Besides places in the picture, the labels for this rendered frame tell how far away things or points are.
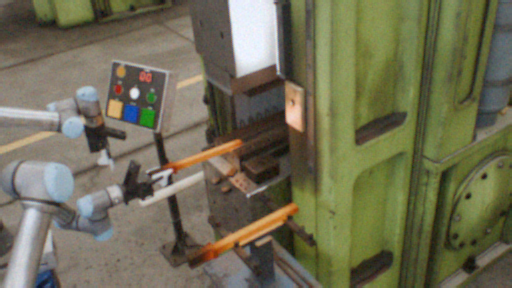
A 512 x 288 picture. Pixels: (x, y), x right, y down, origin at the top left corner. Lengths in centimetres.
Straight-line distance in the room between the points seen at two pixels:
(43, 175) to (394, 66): 123
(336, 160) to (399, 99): 37
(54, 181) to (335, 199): 96
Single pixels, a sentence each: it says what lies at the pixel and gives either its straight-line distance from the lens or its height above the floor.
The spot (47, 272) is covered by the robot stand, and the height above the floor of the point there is 68.
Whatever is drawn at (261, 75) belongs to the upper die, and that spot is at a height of 131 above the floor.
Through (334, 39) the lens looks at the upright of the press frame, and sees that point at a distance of 163.
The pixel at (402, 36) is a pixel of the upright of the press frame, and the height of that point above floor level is 146.
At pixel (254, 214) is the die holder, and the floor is 81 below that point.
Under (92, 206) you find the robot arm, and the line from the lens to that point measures 196.
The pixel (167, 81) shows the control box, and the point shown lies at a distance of 240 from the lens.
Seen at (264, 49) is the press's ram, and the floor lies 144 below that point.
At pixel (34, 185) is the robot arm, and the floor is 128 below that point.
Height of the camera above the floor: 220
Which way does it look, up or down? 34 degrees down
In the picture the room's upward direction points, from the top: 5 degrees counter-clockwise
